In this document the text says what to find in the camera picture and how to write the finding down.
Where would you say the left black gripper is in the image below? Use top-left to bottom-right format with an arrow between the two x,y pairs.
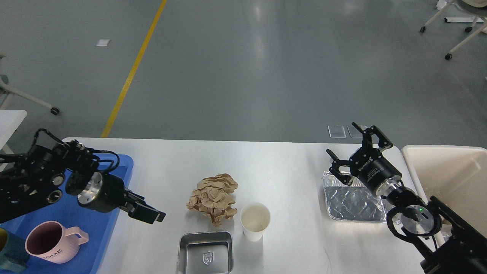
78,172 -> 166,224

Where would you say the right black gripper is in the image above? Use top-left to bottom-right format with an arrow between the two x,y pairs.
326,122 -> 402,196

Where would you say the square steel tray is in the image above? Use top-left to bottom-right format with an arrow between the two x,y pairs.
178,231 -> 234,274

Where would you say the pink ribbed mug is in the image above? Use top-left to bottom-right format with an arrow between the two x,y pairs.
24,221 -> 90,264

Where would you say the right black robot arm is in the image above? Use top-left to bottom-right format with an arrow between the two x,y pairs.
326,123 -> 487,274

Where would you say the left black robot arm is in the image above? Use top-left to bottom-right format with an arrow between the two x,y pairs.
0,128 -> 166,224

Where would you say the clear floor plate right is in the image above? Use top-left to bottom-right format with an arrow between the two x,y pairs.
347,125 -> 363,138

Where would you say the clear floor plate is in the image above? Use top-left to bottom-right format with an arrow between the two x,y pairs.
327,125 -> 347,139
347,125 -> 363,138

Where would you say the clear floor plate left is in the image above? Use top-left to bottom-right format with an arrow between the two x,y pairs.
327,125 -> 347,139

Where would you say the aluminium foil tray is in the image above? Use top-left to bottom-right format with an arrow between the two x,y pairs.
322,170 -> 393,223

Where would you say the blue plastic tray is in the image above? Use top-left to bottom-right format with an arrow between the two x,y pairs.
0,154 -> 134,274

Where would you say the crumpled brown paper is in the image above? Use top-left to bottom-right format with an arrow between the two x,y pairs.
186,173 -> 239,228

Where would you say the beige plastic bin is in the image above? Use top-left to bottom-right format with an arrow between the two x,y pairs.
401,145 -> 487,236

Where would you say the white paper cup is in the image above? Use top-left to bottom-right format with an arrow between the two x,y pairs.
240,202 -> 271,242

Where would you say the teal mug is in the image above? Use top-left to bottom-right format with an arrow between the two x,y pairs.
0,228 -> 30,274

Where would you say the white side table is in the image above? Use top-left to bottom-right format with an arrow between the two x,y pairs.
0,110 -> 27,153

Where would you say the white paper on floor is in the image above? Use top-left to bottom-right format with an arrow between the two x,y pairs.
96,39 -> 111,47

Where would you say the office chair base left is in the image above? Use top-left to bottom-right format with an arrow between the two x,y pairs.
0,74 -> 60,116

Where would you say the white rolling stand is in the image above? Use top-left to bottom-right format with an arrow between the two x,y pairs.
420,0 -> 487,61

